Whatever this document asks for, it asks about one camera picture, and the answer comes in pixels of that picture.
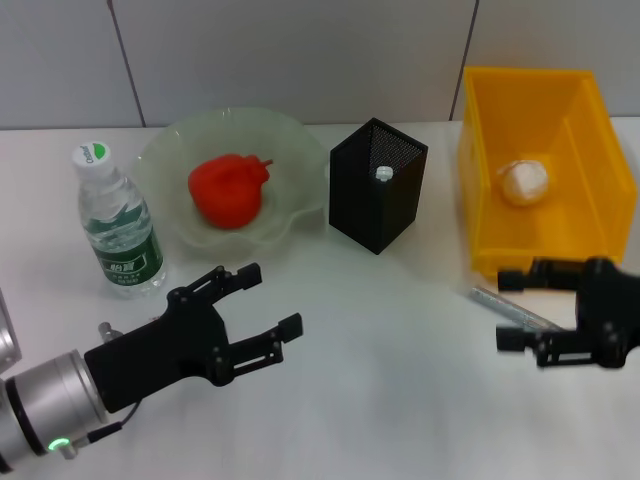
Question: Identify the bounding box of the clear water bottle green label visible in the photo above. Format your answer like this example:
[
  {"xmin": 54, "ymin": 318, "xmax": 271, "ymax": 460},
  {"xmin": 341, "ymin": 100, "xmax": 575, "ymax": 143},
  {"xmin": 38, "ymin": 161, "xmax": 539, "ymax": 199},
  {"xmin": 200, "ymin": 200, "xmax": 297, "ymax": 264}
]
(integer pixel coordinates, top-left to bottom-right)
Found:
[{"xmin": 71, "ymin": 141, "xmax": 167, "ymax": 301}]

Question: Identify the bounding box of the left gripper cable with connector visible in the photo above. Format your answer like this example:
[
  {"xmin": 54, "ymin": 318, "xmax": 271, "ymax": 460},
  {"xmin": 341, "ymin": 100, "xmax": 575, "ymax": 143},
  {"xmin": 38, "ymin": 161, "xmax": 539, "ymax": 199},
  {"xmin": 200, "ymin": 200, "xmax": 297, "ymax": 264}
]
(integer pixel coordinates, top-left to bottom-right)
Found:
[{"xmin": 59, "ymin": 321, "xmax": 142, "ymax": 447}]

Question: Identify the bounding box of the silver grey pen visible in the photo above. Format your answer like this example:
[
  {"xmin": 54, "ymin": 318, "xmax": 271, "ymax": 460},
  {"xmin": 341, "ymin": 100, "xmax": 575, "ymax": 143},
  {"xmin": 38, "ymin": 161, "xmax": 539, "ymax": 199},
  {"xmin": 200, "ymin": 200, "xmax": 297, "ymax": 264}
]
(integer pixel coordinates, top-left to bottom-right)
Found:
[{"xmin": 468, "ymin": 285, "xmax": 569, "ymax": 332}]

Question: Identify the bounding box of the yellow plastic bin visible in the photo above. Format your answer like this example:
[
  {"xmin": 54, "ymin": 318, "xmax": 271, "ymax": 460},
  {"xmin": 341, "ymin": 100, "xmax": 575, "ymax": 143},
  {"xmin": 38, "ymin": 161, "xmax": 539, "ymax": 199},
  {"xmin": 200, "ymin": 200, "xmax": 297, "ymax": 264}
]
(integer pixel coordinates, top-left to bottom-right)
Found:
[{"xmin": 459, "ymin": 66, "xmax": 639, "ymax": 287}]

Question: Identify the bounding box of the black mesh pen holder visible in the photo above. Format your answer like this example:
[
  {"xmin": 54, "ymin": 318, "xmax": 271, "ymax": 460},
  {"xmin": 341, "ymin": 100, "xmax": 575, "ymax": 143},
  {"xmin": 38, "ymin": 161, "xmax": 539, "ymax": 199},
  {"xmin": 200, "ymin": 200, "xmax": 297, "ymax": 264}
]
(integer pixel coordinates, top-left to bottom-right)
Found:
[{"xmin": 328, "ymin": 117, "xmax": 430, "ymax": 256}]

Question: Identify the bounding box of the red-orange fruit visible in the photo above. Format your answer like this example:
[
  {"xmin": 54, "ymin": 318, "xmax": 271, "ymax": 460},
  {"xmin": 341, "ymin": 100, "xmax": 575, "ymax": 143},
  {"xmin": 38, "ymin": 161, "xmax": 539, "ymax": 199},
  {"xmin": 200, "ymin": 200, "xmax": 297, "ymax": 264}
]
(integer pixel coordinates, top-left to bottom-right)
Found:
[{"xmin": 188, "ymin": 153, "xmax": 275, "ymax": 230}]

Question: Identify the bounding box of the wavy translucent glass fruit plate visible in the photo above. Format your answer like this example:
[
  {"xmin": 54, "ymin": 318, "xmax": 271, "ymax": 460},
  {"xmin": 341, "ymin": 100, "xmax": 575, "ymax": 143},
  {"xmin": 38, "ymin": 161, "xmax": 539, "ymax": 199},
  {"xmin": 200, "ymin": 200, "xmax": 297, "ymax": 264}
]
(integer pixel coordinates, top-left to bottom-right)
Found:
[{"xmin": 134, "ymin": 105, "xmax": 326, "ymax": 261}]

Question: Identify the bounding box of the white paper ball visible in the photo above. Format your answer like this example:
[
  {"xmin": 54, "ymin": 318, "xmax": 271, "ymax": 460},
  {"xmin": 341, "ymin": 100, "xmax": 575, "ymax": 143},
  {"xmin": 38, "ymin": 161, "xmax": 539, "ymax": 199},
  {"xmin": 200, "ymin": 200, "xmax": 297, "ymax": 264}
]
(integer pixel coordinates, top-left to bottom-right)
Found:
[{"xmin": 496, "ymin": 158, "xmax": 550, "ymax": 206}]

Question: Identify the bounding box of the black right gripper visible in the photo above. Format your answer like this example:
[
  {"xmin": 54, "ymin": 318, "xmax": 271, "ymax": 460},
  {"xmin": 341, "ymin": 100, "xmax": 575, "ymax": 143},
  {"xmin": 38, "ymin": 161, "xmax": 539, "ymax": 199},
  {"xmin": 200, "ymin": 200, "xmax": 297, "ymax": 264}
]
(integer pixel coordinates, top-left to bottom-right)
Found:
[{"xmin": 495, "ymin": 257, "xmax": 640, "ymax": 371}]

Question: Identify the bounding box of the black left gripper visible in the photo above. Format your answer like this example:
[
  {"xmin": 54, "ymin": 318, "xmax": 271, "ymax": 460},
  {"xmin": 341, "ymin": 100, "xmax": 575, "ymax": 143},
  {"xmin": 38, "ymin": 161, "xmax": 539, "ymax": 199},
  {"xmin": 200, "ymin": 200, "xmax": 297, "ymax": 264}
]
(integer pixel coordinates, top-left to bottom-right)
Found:
[{"xmin": 83, "ymin": 262, "xmax": 305, "ymax": 415}]

